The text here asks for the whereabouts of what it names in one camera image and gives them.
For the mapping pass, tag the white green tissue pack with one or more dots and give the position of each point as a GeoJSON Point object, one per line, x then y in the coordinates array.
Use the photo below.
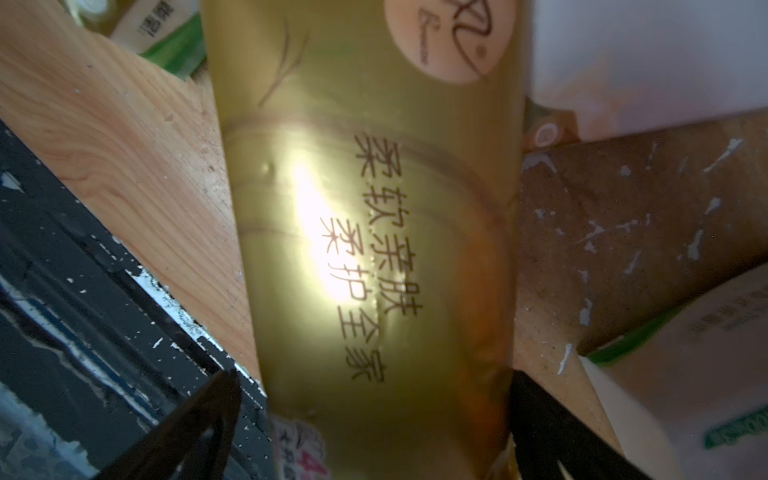
{"type": "Point", "coordinates": [168, 33]}
{"type": "Point", "coordinates": [686, 393]}
{"type": "Point", "coordinates": [606, 69]}

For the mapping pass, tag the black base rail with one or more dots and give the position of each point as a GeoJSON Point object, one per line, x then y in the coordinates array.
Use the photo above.
{"type": "Point", "coordinates": [95, 351]}

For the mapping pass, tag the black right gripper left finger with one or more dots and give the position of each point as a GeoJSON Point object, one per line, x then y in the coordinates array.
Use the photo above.
{"type": "Point", "coordinates": [193, 442]}

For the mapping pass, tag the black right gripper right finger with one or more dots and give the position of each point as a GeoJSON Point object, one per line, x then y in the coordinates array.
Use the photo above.
{"type": "Point", "coordinates": [552, 443]}

